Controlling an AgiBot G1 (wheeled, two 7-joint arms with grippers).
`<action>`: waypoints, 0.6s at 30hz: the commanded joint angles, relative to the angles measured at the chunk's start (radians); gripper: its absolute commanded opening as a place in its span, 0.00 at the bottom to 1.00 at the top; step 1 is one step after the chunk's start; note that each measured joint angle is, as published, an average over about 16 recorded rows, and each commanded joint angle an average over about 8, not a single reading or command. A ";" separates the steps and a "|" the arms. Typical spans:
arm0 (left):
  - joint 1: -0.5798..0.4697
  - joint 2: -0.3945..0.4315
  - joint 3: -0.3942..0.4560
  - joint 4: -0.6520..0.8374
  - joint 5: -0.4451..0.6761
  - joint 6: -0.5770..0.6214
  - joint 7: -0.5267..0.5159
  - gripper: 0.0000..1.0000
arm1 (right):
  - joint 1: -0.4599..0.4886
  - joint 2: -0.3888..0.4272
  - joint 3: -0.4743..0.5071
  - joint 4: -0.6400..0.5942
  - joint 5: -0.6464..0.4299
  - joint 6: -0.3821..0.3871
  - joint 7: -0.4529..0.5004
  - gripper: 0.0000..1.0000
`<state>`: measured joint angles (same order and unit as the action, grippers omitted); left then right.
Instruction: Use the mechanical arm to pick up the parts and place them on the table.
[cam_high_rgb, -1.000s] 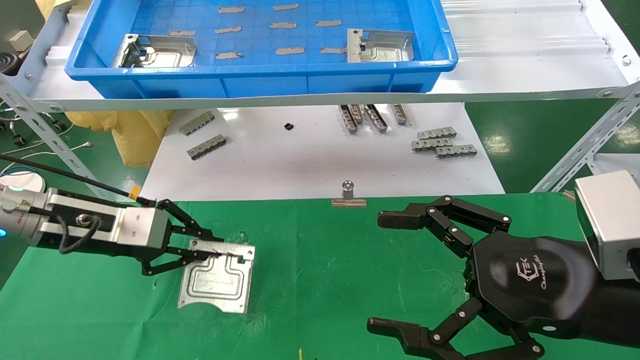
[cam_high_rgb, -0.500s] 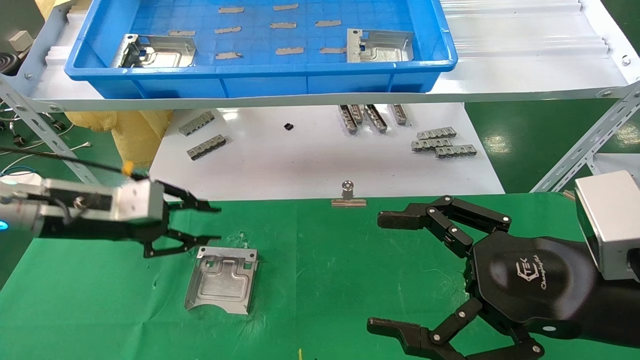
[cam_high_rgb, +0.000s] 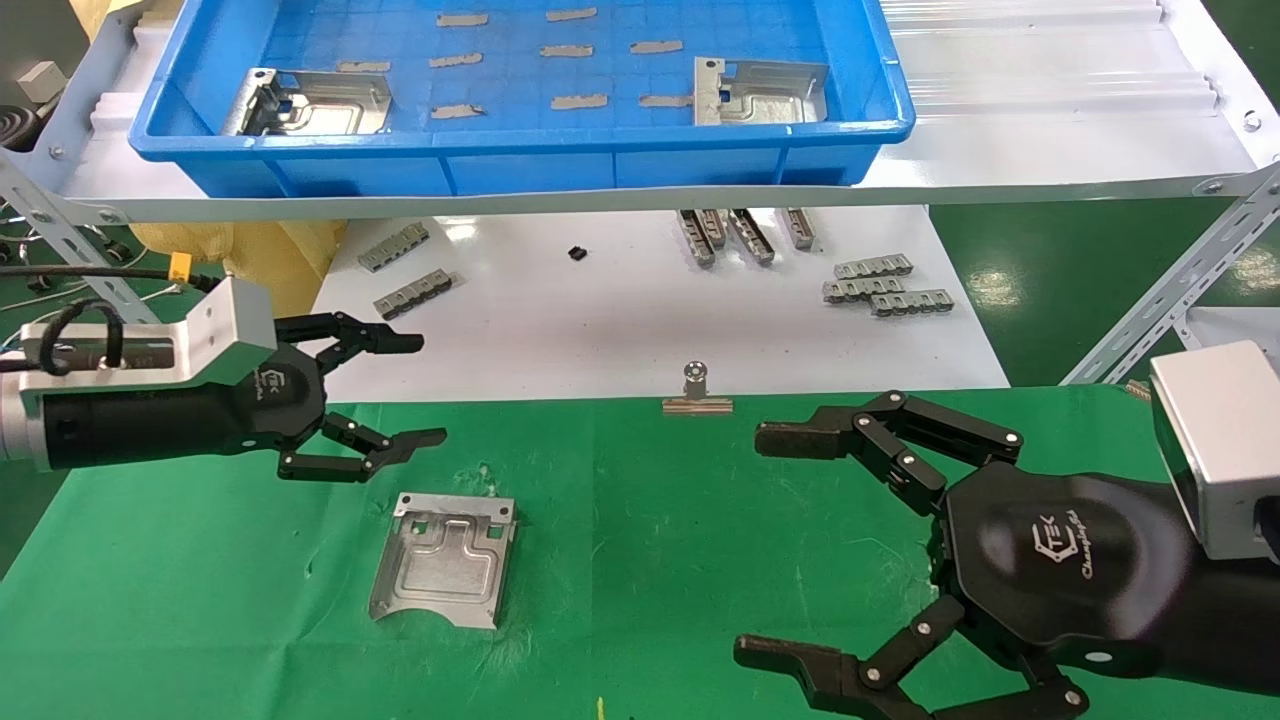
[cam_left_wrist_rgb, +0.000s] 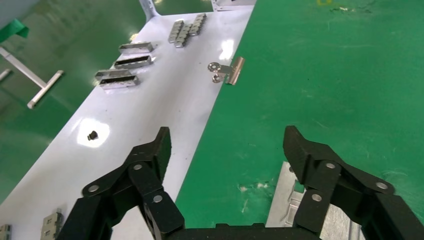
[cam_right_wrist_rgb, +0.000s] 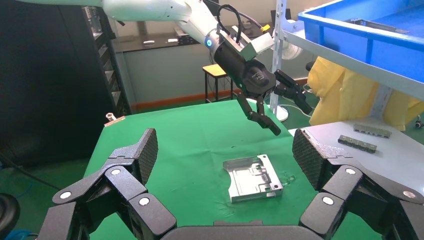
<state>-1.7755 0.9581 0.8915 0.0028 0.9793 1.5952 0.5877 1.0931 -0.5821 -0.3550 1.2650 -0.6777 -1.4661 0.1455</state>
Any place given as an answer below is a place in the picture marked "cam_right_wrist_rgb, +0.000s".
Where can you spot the silver sheet metal bracket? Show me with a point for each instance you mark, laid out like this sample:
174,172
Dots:
251,180
374,24

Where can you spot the white metal shelf board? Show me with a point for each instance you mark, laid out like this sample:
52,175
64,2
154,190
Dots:
348,66

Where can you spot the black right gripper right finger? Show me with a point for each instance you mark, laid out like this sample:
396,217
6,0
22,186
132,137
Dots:
334,175

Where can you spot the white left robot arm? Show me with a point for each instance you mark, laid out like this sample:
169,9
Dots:
145,10

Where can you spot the white perforated shelf post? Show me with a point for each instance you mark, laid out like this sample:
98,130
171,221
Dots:
277,10
381,99

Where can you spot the yellow plastic bag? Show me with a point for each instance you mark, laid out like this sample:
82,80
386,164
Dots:
344,96

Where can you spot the yellow top black stool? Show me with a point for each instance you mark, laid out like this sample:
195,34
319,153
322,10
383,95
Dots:
213,70

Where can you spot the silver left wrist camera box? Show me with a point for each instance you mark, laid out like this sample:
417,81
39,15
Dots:
255,46

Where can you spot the grey slotted connector part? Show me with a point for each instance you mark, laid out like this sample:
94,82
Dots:
372,130
357,144

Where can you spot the black rolling chair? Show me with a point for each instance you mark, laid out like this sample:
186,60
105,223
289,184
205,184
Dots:
309,65

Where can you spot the black equipment cabinet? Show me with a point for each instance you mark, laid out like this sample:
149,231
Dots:
49,82

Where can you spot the green table cloth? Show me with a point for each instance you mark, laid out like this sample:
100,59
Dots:
185,149

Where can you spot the black rounded object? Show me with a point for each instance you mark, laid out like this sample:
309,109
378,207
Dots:
6,215

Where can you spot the small white desk item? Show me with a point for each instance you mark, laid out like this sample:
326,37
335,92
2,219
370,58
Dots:
172,40
149,42

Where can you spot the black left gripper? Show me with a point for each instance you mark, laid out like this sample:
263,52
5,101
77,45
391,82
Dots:
251,78

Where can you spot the dark long desk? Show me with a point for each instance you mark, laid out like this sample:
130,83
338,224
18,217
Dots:
132,44

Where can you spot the black equipment box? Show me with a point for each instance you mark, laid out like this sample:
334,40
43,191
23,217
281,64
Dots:
184,39

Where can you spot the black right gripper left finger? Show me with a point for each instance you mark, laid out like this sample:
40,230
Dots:
132,172

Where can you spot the silver binder clip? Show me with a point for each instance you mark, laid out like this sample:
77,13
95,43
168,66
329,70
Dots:
114,121

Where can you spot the blue plastic bin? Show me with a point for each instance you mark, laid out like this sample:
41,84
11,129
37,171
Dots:
391,53

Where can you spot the white standing fan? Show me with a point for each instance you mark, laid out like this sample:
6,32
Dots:
293,49

